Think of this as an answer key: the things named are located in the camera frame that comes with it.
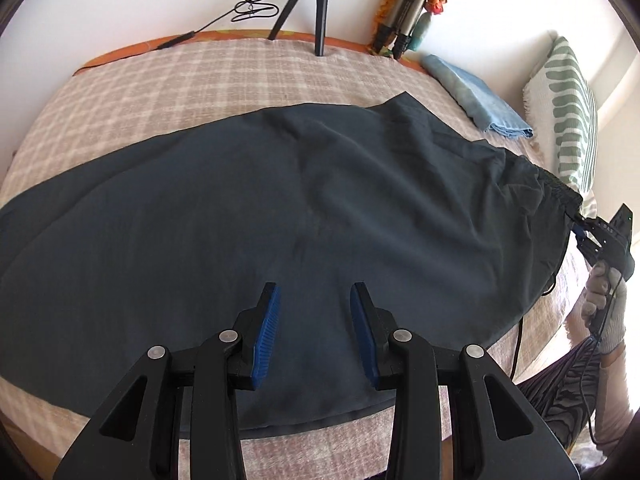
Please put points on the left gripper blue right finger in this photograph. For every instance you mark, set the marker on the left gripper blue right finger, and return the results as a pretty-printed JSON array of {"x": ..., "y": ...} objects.
[{"x": 365, "y": 322}]

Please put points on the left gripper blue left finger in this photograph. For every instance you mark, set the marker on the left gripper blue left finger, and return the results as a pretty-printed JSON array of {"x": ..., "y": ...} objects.
[{"x": 269, "y": 314}]

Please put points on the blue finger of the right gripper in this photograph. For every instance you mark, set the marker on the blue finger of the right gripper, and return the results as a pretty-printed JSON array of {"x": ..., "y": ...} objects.
[{"x": 579, "y": 232}]

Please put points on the dark grey pants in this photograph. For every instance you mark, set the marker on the dark grey pants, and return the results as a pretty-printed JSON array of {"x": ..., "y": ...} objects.
[{"x": 166, "y": 241}]

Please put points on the right forearm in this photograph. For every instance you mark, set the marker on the right forearm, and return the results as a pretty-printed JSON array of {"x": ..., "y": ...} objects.
[{"x": 613, "y": 411}]

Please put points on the right gloved hand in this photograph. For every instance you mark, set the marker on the right gloved hand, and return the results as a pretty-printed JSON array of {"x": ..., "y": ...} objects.
[{"x": 603, "y": 310}]

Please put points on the green patterned white pillow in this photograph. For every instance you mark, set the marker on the green patterned white pillow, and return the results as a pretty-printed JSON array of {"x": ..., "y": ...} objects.
[{"x": 561, "y": 109}]

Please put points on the folded light blue cloth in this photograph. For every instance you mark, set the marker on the folded light blue cloth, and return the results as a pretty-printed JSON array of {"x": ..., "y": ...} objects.
[{"x": 485, "y": 108}]

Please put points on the striped trouser leg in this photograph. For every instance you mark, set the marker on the striped trouser leg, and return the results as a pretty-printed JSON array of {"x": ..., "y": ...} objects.
[{"x": 564, "y": 394}]

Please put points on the orange bed sheet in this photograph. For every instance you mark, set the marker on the orange bed sheet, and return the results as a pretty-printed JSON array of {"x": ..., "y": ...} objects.
[{"x": 200, "y": 40}]

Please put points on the folded silver tripod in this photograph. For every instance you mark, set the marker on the folded silver tripod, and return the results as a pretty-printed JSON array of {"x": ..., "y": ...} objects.
[{"x": 397, "y": 26}]

